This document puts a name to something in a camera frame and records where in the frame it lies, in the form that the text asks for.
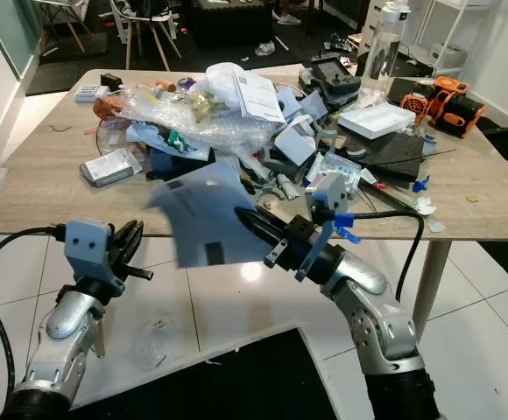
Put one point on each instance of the orange brown wrapper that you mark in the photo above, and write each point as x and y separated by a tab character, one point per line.
108	108

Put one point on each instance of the white printed paper booklet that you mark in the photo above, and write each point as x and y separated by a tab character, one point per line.
258	96

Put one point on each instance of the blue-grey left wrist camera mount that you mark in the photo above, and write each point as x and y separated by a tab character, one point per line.
88	245

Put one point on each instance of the small black box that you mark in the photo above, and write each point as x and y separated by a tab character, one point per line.
111	82

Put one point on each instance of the white flat box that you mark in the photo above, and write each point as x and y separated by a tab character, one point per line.
377	120

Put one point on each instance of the black floor mat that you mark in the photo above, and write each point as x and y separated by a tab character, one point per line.
219	385

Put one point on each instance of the black low cabinet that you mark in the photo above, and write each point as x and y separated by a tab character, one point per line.
232	22

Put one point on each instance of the grey-blue right wrist camera mount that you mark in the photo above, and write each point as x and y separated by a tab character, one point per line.
328	192

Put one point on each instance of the wooden leg chair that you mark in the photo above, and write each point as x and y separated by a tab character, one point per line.
144	17

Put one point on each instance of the white shelf unit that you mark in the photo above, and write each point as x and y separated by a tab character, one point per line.
447	35

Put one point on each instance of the orange and black power tool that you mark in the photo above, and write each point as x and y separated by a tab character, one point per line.
447	105

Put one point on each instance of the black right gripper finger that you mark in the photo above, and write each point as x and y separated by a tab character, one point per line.
263	229

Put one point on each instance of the white crumpled plastic bag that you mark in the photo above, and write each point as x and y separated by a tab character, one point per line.
221	79

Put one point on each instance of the blue tape piece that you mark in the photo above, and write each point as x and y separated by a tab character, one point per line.
421	185

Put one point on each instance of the small white open carton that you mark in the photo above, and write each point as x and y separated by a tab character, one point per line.
295	142

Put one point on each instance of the clear bubble wrap pile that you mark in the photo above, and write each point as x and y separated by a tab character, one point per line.
228	131

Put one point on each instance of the blue-grey plastic sheet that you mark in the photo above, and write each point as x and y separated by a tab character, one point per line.
201	214

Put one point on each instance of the silver grey packet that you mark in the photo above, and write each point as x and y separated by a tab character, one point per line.
111	167

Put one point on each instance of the black flat board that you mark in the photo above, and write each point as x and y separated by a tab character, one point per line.
398	156

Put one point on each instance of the light wooden table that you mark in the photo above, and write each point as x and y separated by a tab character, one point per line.
44	197

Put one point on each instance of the clear blister pack blue print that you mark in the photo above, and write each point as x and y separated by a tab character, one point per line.
343	168

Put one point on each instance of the black controller device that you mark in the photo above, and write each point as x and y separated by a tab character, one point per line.
331	77

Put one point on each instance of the clear plastic cylinder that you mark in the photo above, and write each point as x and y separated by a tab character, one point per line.
384	48

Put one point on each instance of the person leg white shoe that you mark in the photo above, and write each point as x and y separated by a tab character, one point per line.
287	16

